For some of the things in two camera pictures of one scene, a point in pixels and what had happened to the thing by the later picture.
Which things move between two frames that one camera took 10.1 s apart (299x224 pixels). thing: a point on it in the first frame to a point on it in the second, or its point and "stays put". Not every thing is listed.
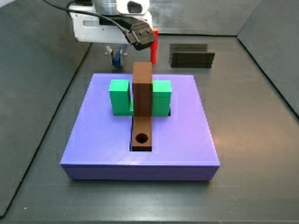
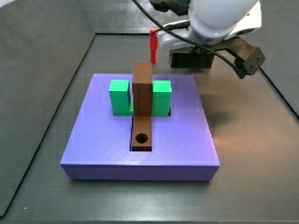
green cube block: [123, 103] stays put
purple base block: [97, 152] stays put
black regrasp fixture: [191, 56] stays put
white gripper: [89, 31] to [168, 40]
